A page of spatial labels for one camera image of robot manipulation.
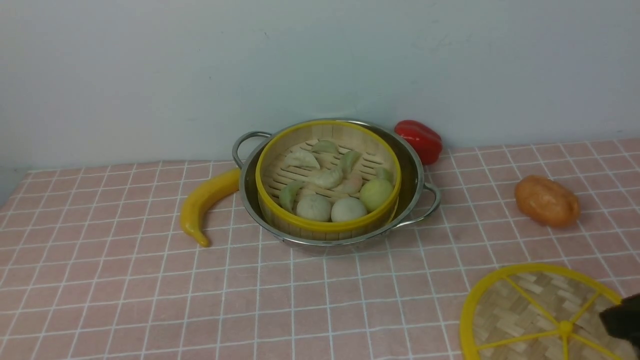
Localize red bell pepper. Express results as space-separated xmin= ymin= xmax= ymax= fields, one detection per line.
xmin=394 ymin=120 xmax=443 ymax=166

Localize orange potato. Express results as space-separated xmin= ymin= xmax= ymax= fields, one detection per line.
xmin=514 ymin=175 xmax=582 ymax=228

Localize yellow rimmed bamboo steamer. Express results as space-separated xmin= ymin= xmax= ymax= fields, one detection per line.
xmin=254 ymin=120 xmax=403 ymax=241

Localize yellow rimmed bamboo steamer lid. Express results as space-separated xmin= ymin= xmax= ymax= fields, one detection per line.
xmin=459 ymin=263 xmax=639 ymax=360

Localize yellow banana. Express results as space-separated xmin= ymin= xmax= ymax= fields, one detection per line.
xmin=179 ymin=168 xmax=242 ymax=248

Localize pink dumpling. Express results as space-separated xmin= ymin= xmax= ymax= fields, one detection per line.
xmin=333 ymin=171 xmax=364 ymax=196

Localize pink checkered tablecloth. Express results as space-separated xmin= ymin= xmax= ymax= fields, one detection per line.
xmin=0 ymin=139 xmax=639 ymax=360

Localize yellow-green bun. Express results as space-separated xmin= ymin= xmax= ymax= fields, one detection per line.
xmin=359 ymin=178 xmax=394 ymax=213

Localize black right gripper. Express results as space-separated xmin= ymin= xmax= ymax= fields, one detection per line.
xmin=599 ymin=293 xmax=640 ymax=351

